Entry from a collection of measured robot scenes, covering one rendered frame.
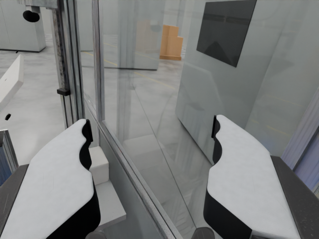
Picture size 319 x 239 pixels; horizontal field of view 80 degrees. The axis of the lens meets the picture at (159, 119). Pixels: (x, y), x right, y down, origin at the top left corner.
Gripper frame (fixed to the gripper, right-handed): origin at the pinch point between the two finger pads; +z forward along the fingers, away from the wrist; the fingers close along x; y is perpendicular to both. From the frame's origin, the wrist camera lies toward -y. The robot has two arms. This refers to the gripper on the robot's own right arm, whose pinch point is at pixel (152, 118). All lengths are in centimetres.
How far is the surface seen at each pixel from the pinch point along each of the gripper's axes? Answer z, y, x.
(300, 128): 5.6, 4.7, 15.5
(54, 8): 67, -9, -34
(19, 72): 34.2, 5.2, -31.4
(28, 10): 60, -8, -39
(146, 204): 29, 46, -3
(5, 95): 28.0, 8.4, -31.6
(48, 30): 1131, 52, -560
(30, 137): 193, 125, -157
